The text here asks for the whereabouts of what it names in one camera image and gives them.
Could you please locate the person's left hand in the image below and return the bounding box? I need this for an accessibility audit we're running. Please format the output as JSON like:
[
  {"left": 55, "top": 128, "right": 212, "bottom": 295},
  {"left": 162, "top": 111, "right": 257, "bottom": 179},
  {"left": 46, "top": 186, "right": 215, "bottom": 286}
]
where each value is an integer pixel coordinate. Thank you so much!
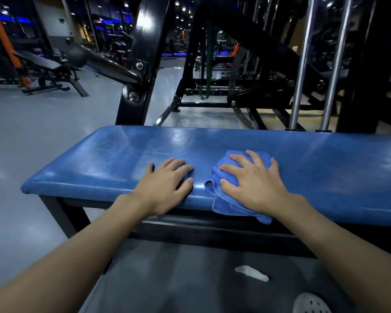
[{"left": 130, "top": 157, "right": 195, "bottom": 216}]

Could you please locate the person's right hand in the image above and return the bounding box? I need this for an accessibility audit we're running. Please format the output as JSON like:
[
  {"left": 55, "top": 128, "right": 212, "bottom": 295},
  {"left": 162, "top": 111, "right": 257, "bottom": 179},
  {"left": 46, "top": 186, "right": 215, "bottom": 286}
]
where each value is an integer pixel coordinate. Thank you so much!
[{"left": 217, "top": 150, "right": 292, "bottom": 216}]

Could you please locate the blue microfibre cloth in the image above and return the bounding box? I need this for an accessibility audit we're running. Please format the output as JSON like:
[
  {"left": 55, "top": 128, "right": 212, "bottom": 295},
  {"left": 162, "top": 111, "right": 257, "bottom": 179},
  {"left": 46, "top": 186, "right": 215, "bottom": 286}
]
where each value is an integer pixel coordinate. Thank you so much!
[{"left": 204, "top": 150, "right": 274, "bottom": 225}]

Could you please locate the blue bench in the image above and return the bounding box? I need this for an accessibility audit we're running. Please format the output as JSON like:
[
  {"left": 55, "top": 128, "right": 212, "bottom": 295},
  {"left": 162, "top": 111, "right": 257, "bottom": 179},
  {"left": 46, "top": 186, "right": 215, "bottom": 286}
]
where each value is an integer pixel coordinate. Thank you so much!
[{"left": 20, "top": 125, "right": 391, "bottom": 260}]

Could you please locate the person's left forearm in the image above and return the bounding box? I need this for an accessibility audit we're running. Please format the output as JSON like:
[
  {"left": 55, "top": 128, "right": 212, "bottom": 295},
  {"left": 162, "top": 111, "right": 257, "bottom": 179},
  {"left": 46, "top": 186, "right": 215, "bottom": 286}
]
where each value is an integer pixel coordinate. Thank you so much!
[{"left": 0, "top": 193, "right": 150, "bottom": 313}]

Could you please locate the person's right forearm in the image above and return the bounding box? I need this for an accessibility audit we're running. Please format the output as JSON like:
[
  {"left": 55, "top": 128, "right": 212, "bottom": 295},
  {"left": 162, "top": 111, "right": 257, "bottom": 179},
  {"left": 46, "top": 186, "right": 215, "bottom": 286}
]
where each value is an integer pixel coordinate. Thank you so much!
[{"left": 273, "top": 193, "right": 391, "bottom": 313}]

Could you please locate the person's white shoe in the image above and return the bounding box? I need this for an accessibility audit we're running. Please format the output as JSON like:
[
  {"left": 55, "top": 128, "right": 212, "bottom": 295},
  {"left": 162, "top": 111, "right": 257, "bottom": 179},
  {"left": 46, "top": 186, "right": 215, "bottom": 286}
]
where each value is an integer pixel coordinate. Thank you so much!
[{"left": 292, "top": 292, "right": 333, "bottom": 313}]

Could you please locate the white crumpled paper scrap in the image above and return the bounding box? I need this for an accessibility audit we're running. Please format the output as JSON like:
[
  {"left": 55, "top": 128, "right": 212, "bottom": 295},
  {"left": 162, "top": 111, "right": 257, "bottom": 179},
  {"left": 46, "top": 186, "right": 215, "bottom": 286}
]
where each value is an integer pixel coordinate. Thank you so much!
[{"left": 234, "top": 265, "right": 270, "bottom": 283}]

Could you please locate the grey perforated adjustment plate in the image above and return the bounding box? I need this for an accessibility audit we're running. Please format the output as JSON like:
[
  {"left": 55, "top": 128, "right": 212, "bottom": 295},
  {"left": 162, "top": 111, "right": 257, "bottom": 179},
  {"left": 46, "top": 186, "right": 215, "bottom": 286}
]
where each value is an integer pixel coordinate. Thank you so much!
[{"left": 228, "top": 45, "right": 258, "bottom": 129}]

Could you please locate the chrome guide rod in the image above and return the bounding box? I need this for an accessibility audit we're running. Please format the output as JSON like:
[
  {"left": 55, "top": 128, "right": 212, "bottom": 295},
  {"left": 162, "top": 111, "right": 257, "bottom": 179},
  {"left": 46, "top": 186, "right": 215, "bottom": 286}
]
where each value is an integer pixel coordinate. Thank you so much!
[
  {"left": 286, "top": 0, "right": 318, "bottom": 131},
  {"left": 316, "top": 0, "right": 354, "bottom": 133}
]

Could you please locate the green resistance band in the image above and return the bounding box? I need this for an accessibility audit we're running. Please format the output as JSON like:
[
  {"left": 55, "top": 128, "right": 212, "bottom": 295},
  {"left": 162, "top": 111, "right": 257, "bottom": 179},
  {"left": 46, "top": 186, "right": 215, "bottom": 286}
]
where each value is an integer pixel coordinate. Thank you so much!
[{"left": 199, "top": 26, "right": 214, "bottom": 101}]

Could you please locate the black machine upright column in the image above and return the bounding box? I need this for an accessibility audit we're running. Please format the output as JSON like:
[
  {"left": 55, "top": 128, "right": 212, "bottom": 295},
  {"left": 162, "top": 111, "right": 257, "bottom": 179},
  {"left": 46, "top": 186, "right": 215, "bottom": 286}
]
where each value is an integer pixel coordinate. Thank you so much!
[{"left": 335, "top": 0, "right": 391, "bottom": 134}]

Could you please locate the black gym machine frame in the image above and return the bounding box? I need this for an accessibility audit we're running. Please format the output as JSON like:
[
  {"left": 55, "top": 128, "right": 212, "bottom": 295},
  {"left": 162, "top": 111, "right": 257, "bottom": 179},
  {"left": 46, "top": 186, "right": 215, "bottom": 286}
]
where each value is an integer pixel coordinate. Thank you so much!
[
  {"left": 153, "top": 0, "right": 346, "bottom": 131},
  {"left": 116, "top": 0, "right": 175, "bottom": 126}
]

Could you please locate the orange perforated rack post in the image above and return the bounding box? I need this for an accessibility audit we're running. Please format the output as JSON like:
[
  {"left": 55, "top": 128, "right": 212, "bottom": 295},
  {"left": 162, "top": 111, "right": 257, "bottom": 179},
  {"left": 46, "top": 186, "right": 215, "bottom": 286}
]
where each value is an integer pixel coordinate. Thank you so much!
[{"left": 0, "top": 0, "right": 32, "bottom": 88}]

